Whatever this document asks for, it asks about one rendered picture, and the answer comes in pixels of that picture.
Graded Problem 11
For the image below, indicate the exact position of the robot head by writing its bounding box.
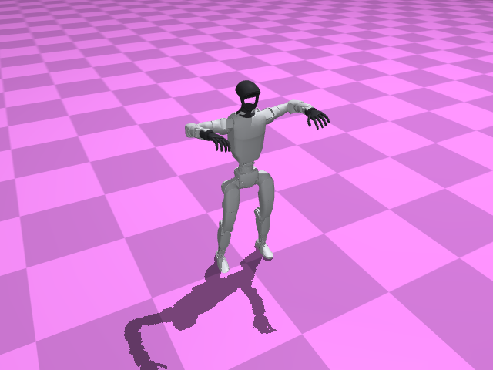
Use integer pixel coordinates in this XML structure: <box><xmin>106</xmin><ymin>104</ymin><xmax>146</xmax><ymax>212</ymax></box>
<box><xmin>235</xmin><ymin>80</ymin><xmax>260</xmax><ymax>118</ymax></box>

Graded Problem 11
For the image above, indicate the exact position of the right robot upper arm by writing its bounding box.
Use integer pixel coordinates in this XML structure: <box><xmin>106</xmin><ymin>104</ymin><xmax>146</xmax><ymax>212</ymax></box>
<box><xmin>185</xmin><ymin>118</ymin><xmax>234</xmax><ymax>137</ymax></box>

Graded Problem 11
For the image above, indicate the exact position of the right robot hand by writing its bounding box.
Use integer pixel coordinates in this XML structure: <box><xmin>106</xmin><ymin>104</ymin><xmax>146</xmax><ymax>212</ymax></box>
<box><xmin>200</xmin><ymin>129</ymin><xmax>230</xmax><ymax>152</ymax></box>

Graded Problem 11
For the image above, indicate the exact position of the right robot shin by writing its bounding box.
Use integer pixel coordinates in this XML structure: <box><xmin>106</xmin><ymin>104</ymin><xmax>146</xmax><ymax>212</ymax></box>
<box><xmin>217</xmin><ymin>220</ymin><xmax>231</xmax><ymax>258</ymax></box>

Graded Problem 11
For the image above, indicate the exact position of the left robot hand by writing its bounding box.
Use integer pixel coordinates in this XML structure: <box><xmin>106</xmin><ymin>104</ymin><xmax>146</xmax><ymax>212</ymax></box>
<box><xmin>304</xmin><ymin>108</ymin><xmax>330</xmax><ymax>129</ymax></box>

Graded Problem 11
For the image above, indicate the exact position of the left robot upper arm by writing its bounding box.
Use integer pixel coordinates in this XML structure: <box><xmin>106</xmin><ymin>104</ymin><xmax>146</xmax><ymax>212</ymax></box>
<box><xmin>262</xmin><ymin>103</ymin><xmax>297</xmax><ymax>124</ymax></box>

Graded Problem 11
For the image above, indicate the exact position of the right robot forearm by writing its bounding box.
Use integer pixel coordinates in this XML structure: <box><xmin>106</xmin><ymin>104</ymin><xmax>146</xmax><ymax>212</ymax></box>
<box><xmin>186</xmin><ymin>123</ymin><xmax>209</xmax><ymax>140</ymax></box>

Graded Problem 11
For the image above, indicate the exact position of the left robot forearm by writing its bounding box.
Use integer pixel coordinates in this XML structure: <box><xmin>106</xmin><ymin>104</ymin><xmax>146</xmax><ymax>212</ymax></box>
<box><xmin>287</xmin><ymin>99</ymin><xmax>313</xmax><ymax>115</ymax></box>

